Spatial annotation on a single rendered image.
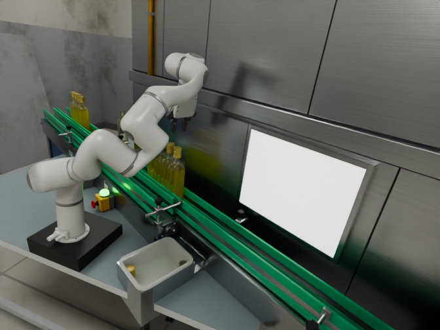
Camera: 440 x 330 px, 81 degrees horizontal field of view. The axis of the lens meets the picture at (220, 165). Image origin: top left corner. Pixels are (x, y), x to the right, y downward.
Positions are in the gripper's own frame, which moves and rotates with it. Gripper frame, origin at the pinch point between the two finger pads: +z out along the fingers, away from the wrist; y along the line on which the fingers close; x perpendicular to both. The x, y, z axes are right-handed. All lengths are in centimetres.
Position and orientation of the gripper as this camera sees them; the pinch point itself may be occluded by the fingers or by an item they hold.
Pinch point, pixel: (178, 126)
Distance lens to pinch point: 106.9
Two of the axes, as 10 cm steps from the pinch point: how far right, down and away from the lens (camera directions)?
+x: 6.5, 5.8, -4.9
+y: -7.0, 2.1, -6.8
